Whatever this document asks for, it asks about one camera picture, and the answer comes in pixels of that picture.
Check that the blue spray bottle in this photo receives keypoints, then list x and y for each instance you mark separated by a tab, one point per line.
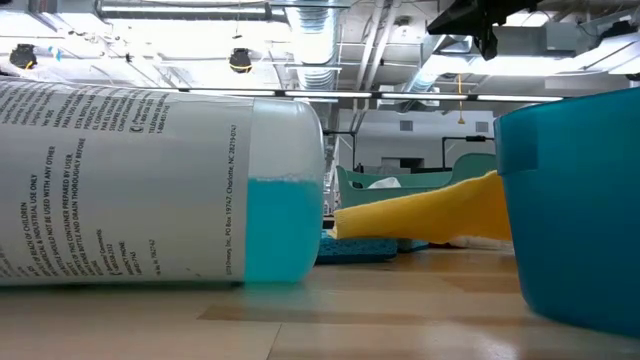
150	190

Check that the black pipe frame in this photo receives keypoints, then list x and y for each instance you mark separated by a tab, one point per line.
475	138

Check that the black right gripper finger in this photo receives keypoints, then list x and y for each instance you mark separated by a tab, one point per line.
460	17

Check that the yellow cloth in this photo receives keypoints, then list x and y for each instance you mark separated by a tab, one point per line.
425	215

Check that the long ceiling light strip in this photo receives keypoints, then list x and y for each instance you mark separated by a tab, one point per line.
325	94

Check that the white cloth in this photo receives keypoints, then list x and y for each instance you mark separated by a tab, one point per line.
385	183

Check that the silver ventilation duct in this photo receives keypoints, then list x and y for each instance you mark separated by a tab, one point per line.
425	75
315	40

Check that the dark blue plastic bin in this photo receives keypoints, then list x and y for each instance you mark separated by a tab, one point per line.
575	225

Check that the large green plastic basket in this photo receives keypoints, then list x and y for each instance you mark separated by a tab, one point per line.
375	197

